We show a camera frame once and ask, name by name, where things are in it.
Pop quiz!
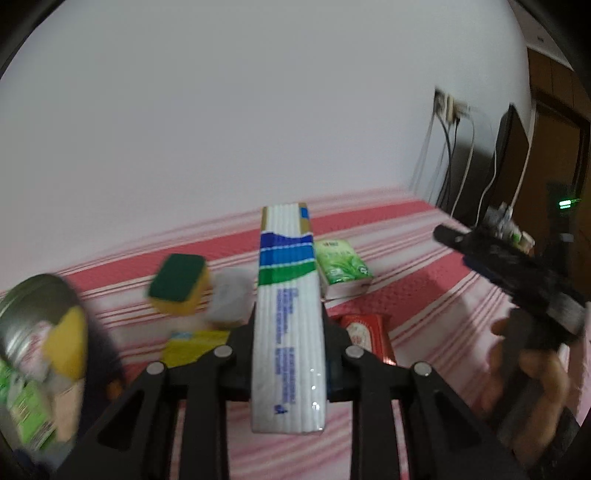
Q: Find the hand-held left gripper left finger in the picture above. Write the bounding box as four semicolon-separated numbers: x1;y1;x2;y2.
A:
58;302;254;480

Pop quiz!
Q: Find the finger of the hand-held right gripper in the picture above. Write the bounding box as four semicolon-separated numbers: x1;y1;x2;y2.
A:
433;224;509;269
461;257;514;297

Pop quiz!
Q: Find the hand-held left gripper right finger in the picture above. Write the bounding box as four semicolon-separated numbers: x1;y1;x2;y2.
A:
321;302;532;480

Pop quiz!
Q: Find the yellow packet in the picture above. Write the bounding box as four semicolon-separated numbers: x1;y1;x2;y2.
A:
161;327;234;370

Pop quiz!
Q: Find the red foil packet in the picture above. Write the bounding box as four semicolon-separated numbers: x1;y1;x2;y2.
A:
332;314;398;365

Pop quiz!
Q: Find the white and blue tissue pack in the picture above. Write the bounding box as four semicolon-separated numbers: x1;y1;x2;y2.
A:
250;202;325;435

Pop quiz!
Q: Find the round metal tin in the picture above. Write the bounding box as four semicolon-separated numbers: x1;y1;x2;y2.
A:
0;273;126;468

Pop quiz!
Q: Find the person's right forearm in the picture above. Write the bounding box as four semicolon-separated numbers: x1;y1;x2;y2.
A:
524;406;585;480

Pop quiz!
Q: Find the person's right hand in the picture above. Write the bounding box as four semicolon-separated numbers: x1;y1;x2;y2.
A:
482;318;572;464

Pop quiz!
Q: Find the cluster of small containers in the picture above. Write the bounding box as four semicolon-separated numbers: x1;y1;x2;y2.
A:
482;203;536;254

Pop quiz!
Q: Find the red and white striped blanket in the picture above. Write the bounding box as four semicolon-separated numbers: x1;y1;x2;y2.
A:
0;187;591;480

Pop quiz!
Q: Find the dark device with green light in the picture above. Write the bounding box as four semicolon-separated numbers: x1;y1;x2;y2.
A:
547;182;583;232

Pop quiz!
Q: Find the black monitor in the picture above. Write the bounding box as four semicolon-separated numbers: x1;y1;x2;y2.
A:
494;104;533;223

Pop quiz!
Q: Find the brown wooden wardrobe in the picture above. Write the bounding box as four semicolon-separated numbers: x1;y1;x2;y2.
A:
526;46;591;324

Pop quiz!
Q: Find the grey cable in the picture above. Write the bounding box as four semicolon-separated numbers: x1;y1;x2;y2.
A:
450;117;477;219

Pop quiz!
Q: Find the white cable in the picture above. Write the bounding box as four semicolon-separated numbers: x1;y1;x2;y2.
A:
471;111;503;219

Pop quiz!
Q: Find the wall socket with chargers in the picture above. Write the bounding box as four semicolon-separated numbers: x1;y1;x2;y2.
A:
445;97;472;123

